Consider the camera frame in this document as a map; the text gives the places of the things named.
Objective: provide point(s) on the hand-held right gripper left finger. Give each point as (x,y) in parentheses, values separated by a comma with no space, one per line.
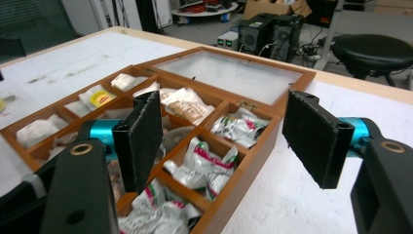
(142,146)

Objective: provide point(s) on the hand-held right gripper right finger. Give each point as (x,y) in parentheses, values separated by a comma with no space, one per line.
(315,143)

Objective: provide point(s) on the wooden box with glass lid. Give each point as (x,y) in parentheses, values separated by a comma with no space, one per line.
(243,175)

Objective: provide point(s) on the dark grey tea sachets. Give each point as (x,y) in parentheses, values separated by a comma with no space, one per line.
(177,139)

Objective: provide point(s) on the brown tea sachets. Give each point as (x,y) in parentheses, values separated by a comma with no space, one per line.
(115,178)

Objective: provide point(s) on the plain white tea sachet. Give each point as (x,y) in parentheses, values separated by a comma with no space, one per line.
(147,89)

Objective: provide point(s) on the beige printed tea sachets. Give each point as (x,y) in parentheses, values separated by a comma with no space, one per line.
(188,107)

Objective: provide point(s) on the white green-red tea sachets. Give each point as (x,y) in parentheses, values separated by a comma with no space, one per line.
(203,165)
(159,211)
(240,126)

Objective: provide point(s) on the yellow label tea sachet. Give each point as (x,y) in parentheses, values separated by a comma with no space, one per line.
(99,98)

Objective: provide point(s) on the white power strip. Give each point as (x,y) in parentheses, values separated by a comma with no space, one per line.
(311,58)

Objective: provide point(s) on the white table leg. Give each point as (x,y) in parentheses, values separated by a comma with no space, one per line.
(328,39)

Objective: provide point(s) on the black round stool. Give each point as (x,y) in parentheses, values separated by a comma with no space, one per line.
(373,52)

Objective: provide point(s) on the black stand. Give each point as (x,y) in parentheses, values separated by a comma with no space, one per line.
(146,16)

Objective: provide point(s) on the small white device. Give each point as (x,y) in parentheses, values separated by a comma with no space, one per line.
(227,40)

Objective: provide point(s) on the cardboard box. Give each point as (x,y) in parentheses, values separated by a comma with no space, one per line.
(269,8)

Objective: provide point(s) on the small yellow item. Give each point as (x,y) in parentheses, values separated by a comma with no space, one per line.
(2,105)

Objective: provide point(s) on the round white wheeled platform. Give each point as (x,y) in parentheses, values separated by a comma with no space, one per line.
(207,14)

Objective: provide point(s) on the black object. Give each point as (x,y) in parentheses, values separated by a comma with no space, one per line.
(11,47)

